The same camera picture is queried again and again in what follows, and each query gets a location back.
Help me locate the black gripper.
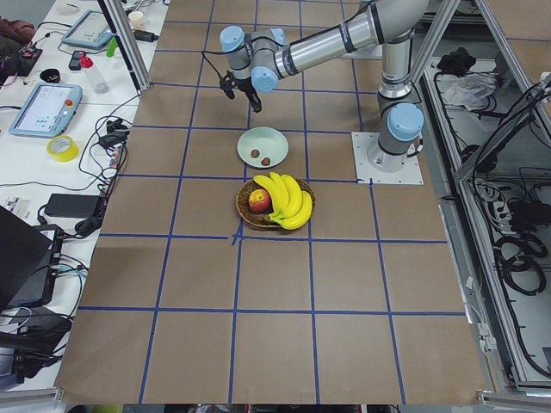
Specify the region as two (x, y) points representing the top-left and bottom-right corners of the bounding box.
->
(235, 77), (262, 113)

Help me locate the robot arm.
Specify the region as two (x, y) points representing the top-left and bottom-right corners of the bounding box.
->
(219, 0), (429, 172)

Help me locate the light green plate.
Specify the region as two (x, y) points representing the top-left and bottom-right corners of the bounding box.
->
(237, 126), (288, 169)

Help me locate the red yellow apple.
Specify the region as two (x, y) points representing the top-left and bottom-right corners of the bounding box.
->
(248, 188), (271, 213)

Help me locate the yellow banana bunch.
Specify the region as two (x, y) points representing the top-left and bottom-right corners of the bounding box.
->
(253, 172), (314, 231)

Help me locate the brown wicker basket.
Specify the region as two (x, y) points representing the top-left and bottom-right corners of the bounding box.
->
(235, 178), (316, 230)

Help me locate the white paper cup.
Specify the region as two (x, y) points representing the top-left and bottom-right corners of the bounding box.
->
(127, 10), (145, 30)

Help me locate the clear bottle red cap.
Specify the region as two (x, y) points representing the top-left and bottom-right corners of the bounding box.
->
(79, 53), (109, 94)

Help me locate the far blue teach pendant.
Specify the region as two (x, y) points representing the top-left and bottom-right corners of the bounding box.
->
(61, 9), (113, 50)

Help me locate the blue teach pendant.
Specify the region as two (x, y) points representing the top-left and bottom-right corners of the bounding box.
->
(61, 9), (113, 50)
(9, 83), (83, 139)

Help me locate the black remote device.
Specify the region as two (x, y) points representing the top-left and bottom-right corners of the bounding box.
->
(68, 51), (85, 71)

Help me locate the yellow tape roll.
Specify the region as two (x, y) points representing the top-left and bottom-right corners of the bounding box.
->
(46, 135), (79, 163)

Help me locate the black round bowl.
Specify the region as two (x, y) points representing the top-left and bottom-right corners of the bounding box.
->
(40, 68), (60, 83)

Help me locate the near blue teach pendant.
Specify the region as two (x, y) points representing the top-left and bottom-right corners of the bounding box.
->
(9, 83), (83, 139)

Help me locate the black power adapter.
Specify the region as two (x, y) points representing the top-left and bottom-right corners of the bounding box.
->
(44, 194), (100, 219)

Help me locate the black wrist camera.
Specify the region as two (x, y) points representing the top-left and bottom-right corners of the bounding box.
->
(219, 71), (235, 100)

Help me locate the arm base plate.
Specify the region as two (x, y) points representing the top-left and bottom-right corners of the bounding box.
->
(351, 132), (424, 185)

